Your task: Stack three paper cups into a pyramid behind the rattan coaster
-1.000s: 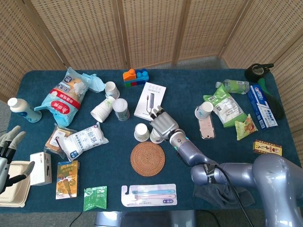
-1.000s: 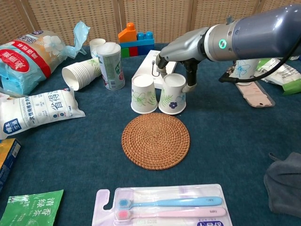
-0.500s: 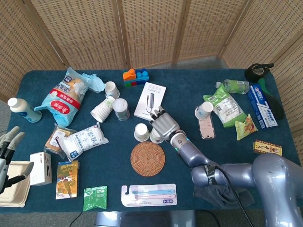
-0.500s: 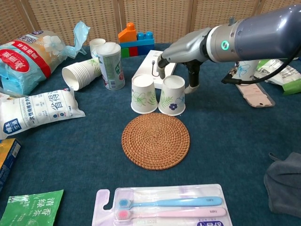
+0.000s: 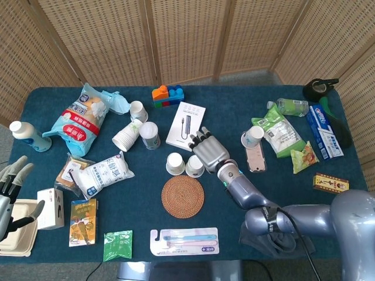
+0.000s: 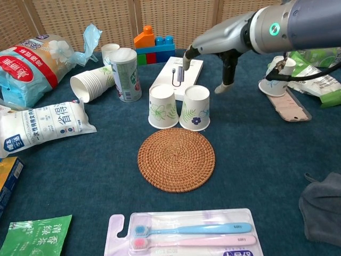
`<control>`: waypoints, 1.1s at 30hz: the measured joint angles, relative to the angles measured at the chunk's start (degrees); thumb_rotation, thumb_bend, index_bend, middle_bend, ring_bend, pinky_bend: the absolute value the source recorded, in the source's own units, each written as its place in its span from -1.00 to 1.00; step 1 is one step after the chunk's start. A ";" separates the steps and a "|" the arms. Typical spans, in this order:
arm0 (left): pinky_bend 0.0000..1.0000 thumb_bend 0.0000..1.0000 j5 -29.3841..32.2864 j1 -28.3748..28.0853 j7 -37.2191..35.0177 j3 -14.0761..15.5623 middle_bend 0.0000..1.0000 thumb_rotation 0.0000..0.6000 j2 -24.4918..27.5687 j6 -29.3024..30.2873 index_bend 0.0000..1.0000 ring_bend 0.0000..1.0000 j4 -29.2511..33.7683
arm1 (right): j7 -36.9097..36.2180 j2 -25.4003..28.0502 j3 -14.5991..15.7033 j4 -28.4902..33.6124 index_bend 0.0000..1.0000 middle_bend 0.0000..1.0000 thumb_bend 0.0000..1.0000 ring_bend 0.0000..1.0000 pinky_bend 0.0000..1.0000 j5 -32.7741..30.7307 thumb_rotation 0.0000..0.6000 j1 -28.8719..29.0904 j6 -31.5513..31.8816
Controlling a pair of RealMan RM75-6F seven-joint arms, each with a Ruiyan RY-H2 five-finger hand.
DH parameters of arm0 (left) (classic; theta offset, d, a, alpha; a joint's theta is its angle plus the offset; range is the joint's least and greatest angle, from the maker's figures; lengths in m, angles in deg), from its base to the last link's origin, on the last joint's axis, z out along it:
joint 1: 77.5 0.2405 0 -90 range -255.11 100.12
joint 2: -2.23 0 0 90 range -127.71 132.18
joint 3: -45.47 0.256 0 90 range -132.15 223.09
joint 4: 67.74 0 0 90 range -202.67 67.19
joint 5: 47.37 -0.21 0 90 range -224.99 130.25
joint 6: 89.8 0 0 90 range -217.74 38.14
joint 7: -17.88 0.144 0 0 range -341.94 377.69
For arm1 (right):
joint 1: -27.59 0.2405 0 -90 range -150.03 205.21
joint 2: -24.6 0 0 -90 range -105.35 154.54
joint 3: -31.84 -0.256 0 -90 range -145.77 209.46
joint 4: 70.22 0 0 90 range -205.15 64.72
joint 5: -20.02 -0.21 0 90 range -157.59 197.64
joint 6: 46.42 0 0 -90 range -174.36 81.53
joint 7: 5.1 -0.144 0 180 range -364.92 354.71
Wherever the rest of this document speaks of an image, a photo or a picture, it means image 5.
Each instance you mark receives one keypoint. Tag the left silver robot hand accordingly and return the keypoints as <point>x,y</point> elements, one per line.
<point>4,205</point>

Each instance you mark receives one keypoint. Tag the paper cup green flower print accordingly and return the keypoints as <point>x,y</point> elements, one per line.
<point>175,164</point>

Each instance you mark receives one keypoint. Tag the paper cup navy flower print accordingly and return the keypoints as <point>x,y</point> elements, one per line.
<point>194,167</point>

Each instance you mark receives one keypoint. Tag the paper cup light-blue flower print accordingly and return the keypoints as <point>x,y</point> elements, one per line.
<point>252,136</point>

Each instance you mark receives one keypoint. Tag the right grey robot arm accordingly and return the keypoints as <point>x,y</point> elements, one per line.
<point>249,193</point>

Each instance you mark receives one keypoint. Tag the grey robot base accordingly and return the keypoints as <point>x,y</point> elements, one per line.
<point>181,270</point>

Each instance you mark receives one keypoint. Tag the nested stack of paper cups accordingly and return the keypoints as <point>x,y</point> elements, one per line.
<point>127,136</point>

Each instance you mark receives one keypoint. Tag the beige clamshell food container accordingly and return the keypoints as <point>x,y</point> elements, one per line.
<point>20,243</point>

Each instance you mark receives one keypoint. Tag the small white carton box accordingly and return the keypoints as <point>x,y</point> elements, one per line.
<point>49,213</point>

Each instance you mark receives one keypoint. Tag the clear pack of crackers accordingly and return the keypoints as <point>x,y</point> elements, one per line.
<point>66,172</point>

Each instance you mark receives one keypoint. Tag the white bottle blue label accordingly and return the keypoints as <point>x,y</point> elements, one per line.
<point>30,137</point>

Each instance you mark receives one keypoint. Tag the yellow and blue box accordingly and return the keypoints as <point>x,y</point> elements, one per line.
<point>83,222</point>

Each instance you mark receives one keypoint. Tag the white soft pack blue text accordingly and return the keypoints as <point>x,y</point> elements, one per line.
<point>102,175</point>

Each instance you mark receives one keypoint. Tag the blue and red plastic bag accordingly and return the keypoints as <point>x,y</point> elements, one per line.
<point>79,123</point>

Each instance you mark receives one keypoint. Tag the green tea sachet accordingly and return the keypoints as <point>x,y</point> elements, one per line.
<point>117,246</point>

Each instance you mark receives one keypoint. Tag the green can with white lid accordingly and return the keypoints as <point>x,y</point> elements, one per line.
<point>149,134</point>

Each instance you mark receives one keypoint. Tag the paper cup with blue print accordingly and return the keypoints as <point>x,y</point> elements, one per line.
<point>138,111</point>

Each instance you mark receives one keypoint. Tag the round woven rattan coaster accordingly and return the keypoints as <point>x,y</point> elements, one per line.
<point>183,196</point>

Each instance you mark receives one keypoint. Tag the green toy block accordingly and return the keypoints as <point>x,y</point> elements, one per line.
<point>158,104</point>

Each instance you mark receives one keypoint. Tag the toothbrush blister pack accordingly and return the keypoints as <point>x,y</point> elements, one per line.
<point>184,250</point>

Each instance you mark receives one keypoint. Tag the blue toothbrush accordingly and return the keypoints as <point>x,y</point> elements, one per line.
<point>190,237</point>

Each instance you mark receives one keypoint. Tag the red toy block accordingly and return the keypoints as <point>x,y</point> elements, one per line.
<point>166,103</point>

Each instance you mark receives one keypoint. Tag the orange toy block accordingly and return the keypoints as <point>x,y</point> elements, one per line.
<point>159,93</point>

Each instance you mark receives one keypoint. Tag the pink toothbrush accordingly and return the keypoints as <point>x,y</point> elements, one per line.
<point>193,243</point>

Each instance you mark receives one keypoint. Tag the white USB hub box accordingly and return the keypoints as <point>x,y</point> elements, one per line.
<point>184,123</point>

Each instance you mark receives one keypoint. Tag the blue toy block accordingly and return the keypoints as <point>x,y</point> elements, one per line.
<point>176,93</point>

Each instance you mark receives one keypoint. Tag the pink phone in case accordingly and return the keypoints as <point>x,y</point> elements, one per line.
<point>256,159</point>

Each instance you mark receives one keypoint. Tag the dark grey towel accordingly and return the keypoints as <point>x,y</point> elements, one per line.
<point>281,246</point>

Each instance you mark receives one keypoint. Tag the green and white wipes pack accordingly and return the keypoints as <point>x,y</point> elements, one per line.
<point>281,131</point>

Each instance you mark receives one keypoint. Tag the plastic bottle green label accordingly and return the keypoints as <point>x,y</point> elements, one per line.
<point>290,106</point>

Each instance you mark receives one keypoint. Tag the yellow-green snack packet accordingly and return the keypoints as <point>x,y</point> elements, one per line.
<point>304,158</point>

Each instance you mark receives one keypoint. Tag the red and yellow small box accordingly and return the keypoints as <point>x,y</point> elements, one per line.
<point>331,183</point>

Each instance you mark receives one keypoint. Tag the blue white toothpaste box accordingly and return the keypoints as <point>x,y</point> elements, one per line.
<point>325,131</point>

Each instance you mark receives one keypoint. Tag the black tape roll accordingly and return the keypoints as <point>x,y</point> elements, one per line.
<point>315,89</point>

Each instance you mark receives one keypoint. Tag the green and black brush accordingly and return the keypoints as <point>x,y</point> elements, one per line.
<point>340,126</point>

